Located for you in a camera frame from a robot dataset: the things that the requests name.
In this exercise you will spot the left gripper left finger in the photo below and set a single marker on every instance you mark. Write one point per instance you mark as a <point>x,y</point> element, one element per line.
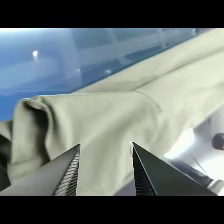
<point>50,178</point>

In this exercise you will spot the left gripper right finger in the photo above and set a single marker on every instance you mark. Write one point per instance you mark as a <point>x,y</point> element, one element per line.
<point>160,180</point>

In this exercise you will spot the olive green shirt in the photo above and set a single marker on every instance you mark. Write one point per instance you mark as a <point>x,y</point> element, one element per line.
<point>110,126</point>

